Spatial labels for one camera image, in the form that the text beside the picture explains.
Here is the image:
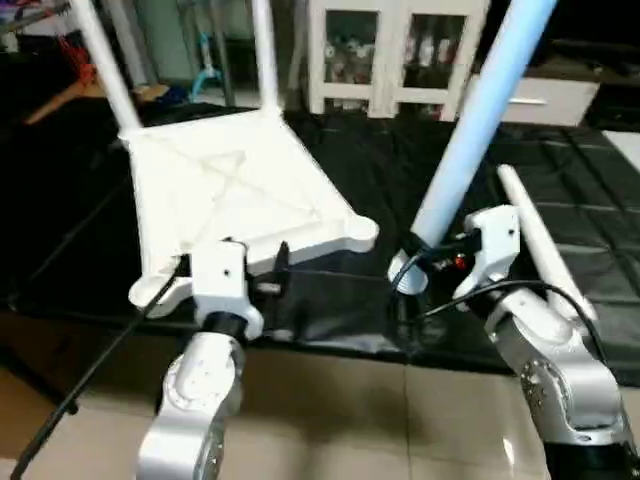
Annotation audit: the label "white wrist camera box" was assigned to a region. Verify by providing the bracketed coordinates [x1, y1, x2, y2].
[452, 204, 523, 313]
[188, 240, 267, 339]

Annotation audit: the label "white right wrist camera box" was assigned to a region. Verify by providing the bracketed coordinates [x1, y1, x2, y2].
[452, 204, 523, 313]

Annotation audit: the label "white plastic table top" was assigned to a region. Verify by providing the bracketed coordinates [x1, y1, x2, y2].
[126, 106, 382, 309]

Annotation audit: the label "white glass-door cabinet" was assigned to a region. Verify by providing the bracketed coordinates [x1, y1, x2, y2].
[306, 0, 493, 121]

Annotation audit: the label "brown wooden desk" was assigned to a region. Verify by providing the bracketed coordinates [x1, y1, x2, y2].
[22, 80, 171, 127]

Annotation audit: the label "white plastic table leg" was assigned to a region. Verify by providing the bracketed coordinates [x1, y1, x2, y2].
[496, 164, 603, 323]
[68, 0, 145, 137]
[392, 0, 559, 297]
[249, 0, 285, 117]

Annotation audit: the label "red cables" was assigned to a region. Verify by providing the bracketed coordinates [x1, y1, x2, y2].
[55, 32, 99, 89]

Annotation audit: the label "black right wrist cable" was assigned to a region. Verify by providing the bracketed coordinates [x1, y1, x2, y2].
[384, 248, 607, 367]

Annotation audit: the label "white drawer unit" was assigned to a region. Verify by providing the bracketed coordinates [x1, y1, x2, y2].
[468, 68, 603, 127]

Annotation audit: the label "teal long-handled dustpan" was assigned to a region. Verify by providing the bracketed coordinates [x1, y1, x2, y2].
[194, 32, 223, 93]

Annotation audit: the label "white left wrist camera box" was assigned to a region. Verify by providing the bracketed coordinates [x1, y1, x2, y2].
[188, 240, 267, 339]

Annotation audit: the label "black work mat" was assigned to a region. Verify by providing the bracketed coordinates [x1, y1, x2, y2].
[0, 95, 640, 386]

